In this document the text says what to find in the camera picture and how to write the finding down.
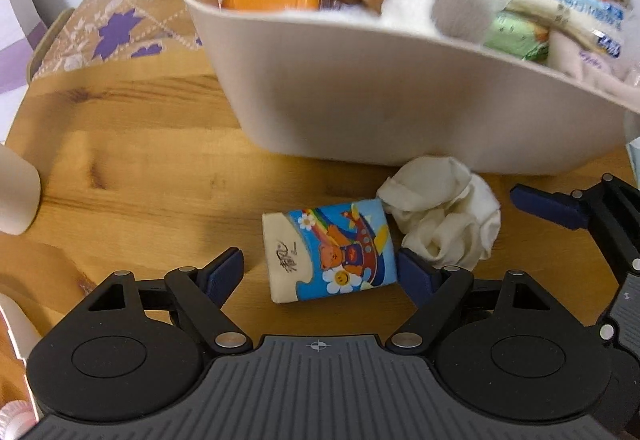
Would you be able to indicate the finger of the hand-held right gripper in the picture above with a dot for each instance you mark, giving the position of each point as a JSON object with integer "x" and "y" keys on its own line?
{"x": 545, "y": 207}

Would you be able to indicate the wooden desktop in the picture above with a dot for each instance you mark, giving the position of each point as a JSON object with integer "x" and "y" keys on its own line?
{"x": 150, "y": 169}

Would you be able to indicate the beige plastic storage bin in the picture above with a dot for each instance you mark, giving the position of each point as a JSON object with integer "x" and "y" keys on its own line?
{"x": 350, "y": 84}

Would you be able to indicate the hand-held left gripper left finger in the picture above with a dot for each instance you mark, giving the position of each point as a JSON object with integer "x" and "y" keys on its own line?
{"x": 225, "y": 270}

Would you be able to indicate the brown cloth with purple flowers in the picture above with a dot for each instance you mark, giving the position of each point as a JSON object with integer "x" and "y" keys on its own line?
{"x": 115, "y": 24}

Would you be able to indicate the white fluffy plush toy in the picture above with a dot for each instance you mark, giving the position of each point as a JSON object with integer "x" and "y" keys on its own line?
{"x": 415, "y": 4}

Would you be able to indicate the white crumpled cloth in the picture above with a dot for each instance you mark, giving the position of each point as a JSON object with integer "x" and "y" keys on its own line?
{"x": 445, "y": 215}

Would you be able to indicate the white ridged bottle cap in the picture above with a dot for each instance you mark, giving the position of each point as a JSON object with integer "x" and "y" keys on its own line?
{"x": 12, "y": 417}

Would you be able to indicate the blue bear print tissue packet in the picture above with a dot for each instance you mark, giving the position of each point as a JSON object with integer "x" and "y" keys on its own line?
{"x": 330, "y": 255}

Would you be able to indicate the light green tissue packet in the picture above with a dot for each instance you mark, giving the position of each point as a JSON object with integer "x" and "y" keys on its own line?
{"x": 515, "y": 37}

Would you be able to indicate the white cloth with purple stripes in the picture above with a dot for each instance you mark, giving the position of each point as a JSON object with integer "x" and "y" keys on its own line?
{"x": 12, "y": 54}

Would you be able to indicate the beige cup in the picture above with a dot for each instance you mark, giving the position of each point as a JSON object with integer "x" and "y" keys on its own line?
{"x": 15, "y": 190}

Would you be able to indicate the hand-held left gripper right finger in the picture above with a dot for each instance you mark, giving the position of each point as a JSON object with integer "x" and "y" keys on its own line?
{"x": 412, "y": 275}

